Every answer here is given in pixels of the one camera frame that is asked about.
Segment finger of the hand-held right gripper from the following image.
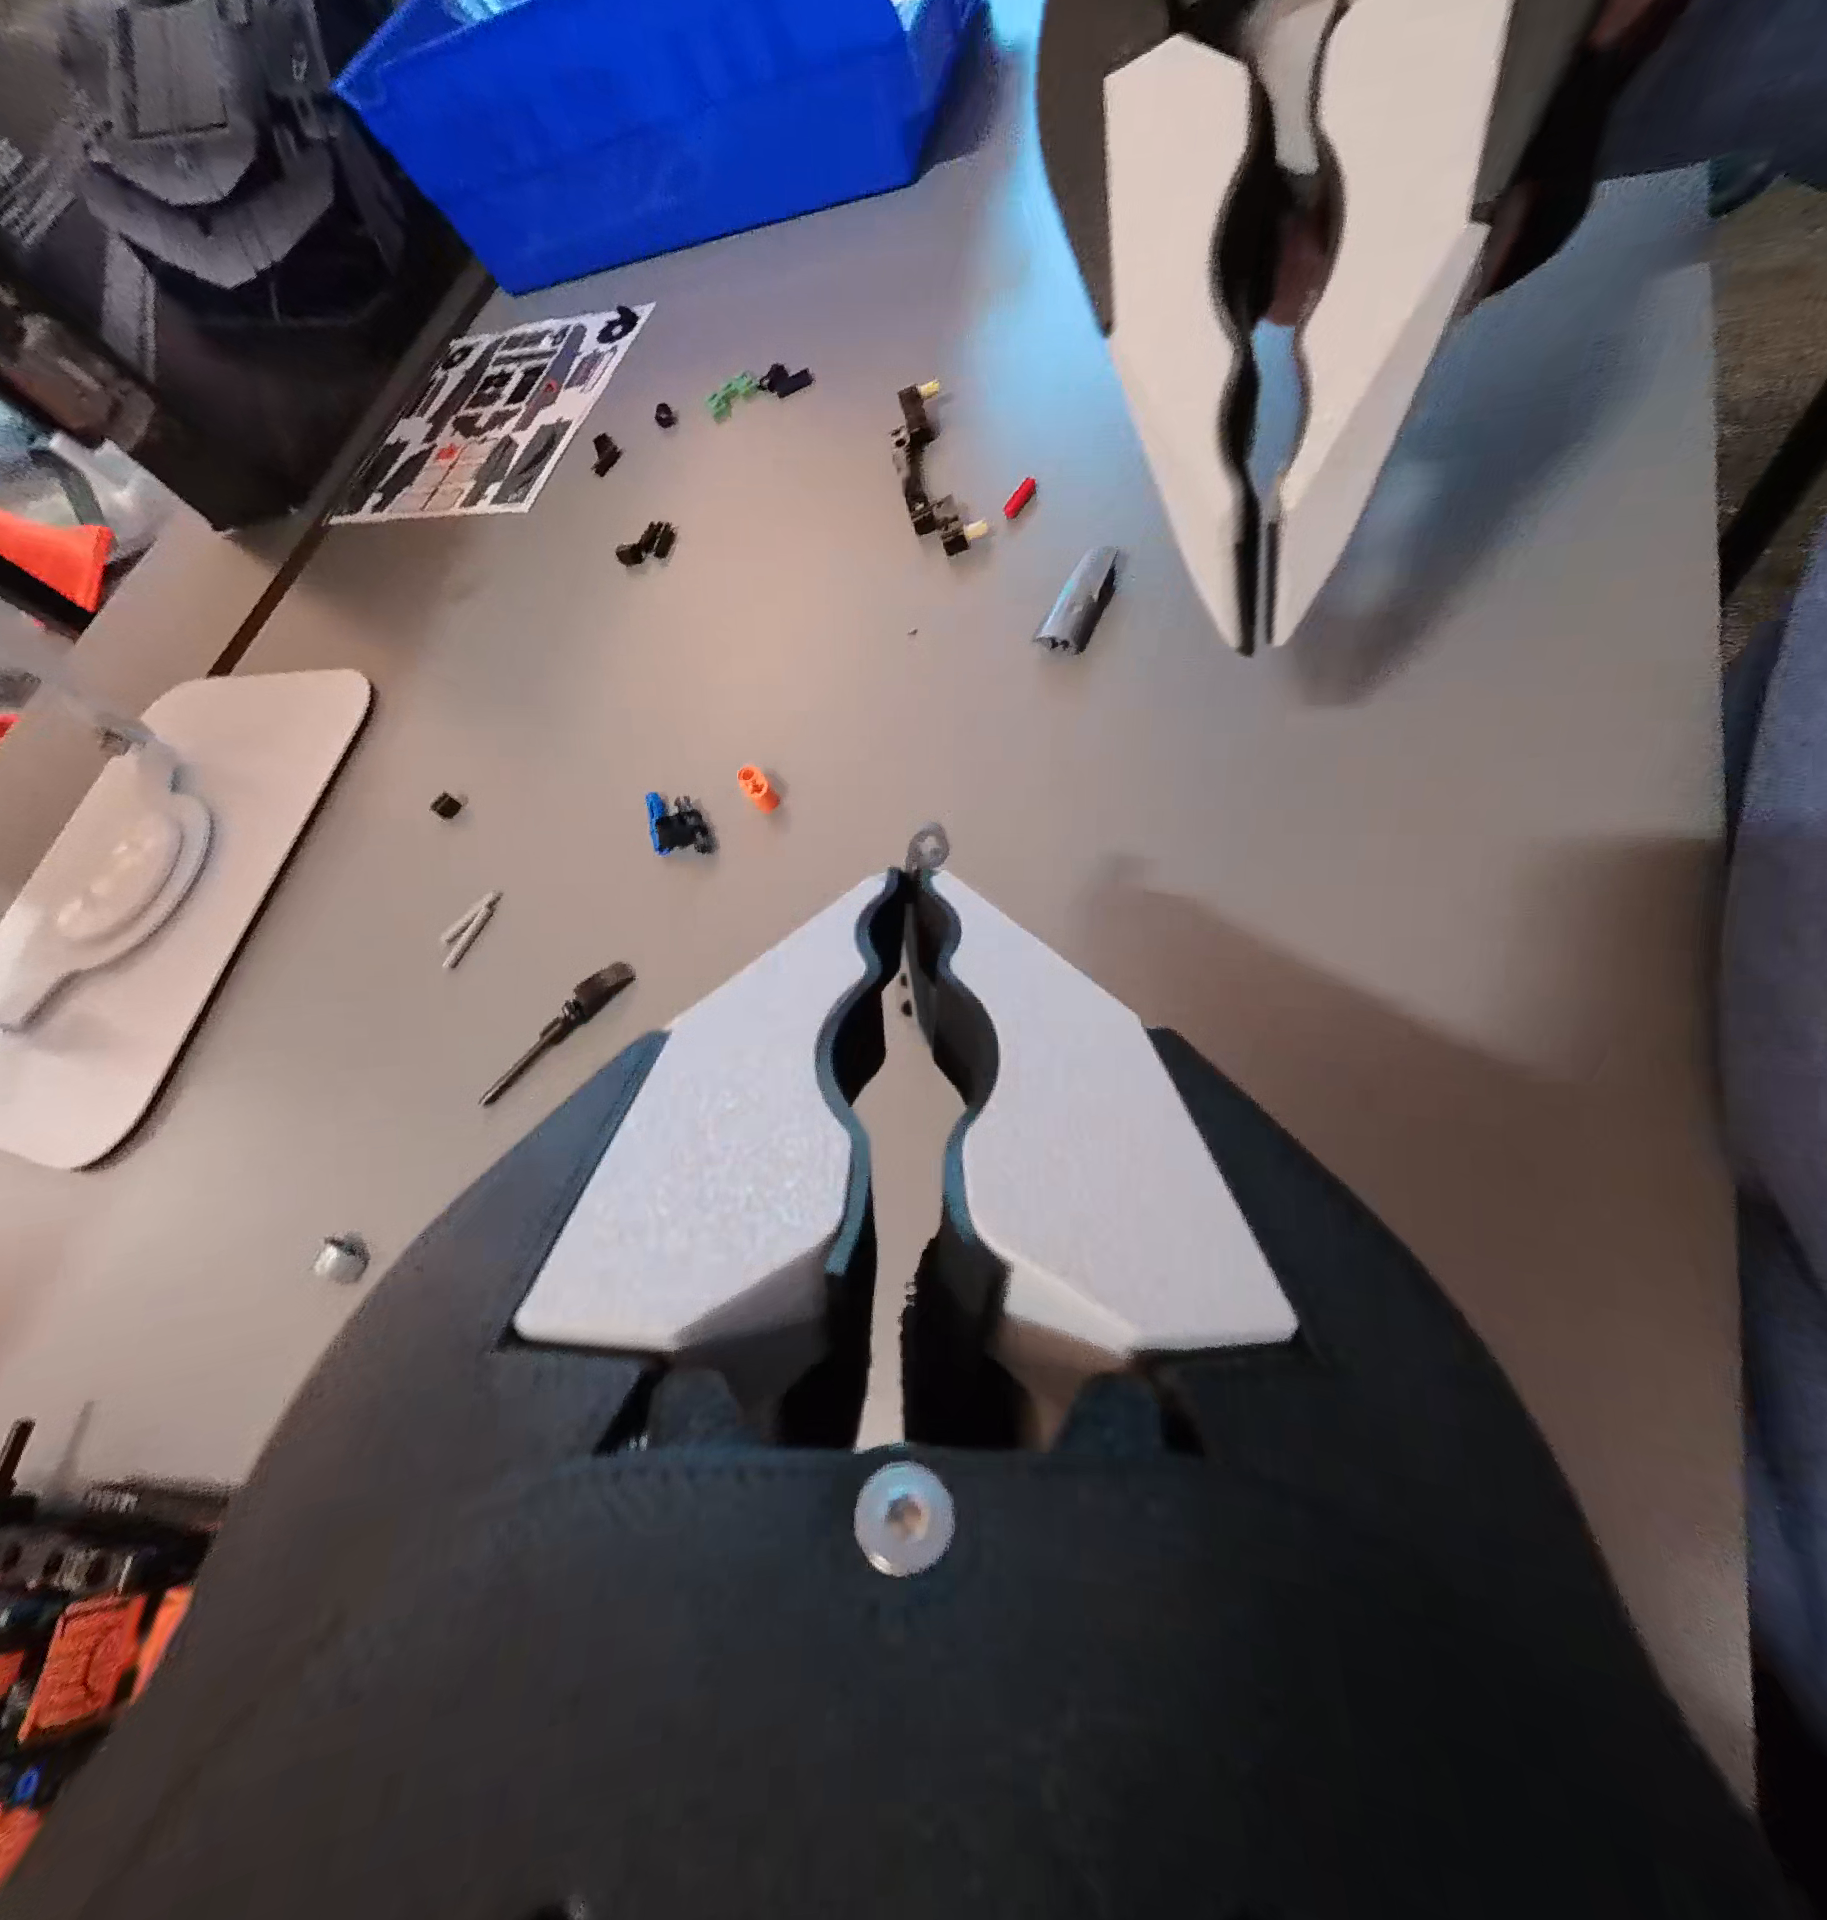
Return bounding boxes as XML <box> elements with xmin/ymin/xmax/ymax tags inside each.
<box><xmin>1103</xmin><ymin>28</ymin><xmax>1276</xmax><ymax>656</ymax></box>
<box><xmin>1262</xmin><ymin>0</ymin><xmax>1567</xmax><ymax>650</ymax></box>

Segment blue plastic bin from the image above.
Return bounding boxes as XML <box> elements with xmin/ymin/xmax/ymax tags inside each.
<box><xmin>335</xmin><ymin>0</ymin><xmax>994</xmax><ymax>296</ymax></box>

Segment dark grey curved lego panel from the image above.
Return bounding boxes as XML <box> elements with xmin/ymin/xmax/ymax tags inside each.
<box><xmin>1034</xmin><ymin>548</ymin><xmax>1122</xmax><ymax>656</ymax></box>

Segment partly built lego model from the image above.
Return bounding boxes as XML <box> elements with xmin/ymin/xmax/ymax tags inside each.
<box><xmin>0</xmin><ymin>1416</ymin><xmax>231</xmax><ymax>1920</ymax></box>

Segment white book stand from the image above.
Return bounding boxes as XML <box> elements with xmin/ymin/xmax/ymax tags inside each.
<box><xmin>0</xmin><ymin>669</ymin><xmax>373</xmax><ymax>1172</ymax></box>

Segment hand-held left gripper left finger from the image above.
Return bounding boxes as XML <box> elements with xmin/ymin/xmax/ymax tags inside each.
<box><xmin>507</xmin><ymin>868</ymin><xmax>916</xmax><ymax>1449</ymax></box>

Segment red orange object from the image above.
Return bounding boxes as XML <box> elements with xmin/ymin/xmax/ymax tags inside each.
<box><xmin>0</xmin><ymin>494</ymin><xmax>112</xmax><ymax>616</ymax></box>

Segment lego sticker sheet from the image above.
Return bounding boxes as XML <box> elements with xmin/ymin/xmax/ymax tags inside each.
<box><xmin>328</xmin><ymin>304</ymin><xmax>657</xmax><ymax>526</ymax></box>

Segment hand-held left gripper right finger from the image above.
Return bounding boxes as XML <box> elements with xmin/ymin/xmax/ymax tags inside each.
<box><xmin>902</xmin><ymin>869</ymin><xmax>1304</xmax><ymax>1449</ymax></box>

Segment person's right forearm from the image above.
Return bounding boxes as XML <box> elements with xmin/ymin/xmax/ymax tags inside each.
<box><xmin>1596</xmin><ymin>0</ymin><xmax>1827</xmax><ymax>189</ymax></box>

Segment black lego set box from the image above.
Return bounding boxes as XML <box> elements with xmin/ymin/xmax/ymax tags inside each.
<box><xmin>0</xmin><ymin>0</ymin><xmax>487</xmax><ymax>531</ymax></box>

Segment black lego frame beam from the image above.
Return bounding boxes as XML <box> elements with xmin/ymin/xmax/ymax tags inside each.
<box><xmin>894</xmin><ymin>380</ymin><xmax>989</xmax><ymax>559</ymax></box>

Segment black lego axle with connector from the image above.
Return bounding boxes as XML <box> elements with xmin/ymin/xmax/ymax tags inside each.
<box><xmin>482</xmin><ymin>964</ymin><xmax>637</xmax><ymax>1108</ymax></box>

